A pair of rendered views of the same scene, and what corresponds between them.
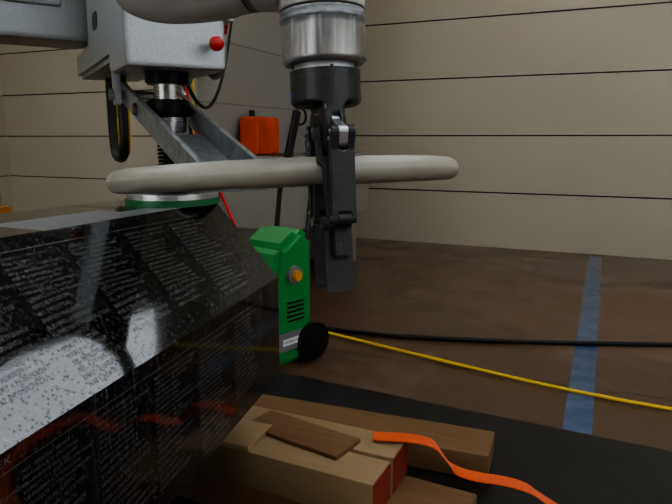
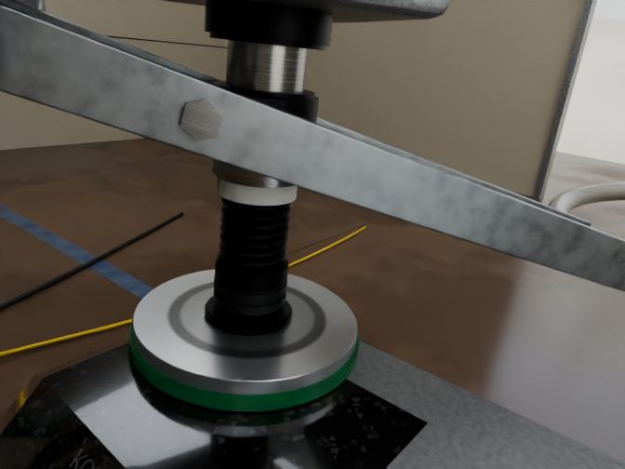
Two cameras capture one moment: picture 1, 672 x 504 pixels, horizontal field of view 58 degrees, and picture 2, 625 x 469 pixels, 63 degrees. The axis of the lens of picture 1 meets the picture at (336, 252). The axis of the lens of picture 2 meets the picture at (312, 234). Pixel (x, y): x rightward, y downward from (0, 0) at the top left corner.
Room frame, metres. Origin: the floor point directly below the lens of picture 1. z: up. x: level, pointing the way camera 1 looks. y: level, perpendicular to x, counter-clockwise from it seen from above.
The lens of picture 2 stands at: (1.32, 0.80, 1.10)
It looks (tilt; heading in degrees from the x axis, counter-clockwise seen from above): 20 degrees down; 281
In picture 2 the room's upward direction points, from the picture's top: 6 degrees clockwise
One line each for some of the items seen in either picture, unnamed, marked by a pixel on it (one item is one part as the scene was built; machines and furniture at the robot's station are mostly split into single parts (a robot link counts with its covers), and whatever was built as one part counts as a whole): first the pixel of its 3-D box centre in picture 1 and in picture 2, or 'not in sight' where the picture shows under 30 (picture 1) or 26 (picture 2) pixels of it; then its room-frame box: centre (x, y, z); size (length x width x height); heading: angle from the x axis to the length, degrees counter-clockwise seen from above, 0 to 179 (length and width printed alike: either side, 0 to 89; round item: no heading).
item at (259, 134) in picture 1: (263, 134); not in sight; (4.42, 0.52, 0.99); 0.50 x 0.22 x 0.33; 156
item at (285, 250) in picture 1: (274, 262); not in sight; (2.63, 0.27, 0.43); 0.35 x 0.35 x 0.87; 48
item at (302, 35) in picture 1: (323, 43); not in sight; (0.67, 0.01, 1.07); 0.09 x 0.09 x 0.06
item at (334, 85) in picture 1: (326, 113); not in sight; (0.67, 0.01, 1.00); 0.08 x 0.07 x 0.09; 15
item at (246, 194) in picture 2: not in sight; (258, 174); (1.45, 0.39, 0.99); 0.07 x 0.07 x 0.04
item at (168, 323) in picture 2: (172, 194); (247, 318); (1.45, 0.39, 0.84); 0.21 x 0.21 x 0.01
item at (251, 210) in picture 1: (298, 213); not in sight; (4.45, 0.28, 0.43); 1.30 x 0.62 x 0.86; 156
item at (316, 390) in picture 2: (172, 195); (247, 322); (1.45, 0.39, 0.84); 0.22 x 0.22 x 0.04
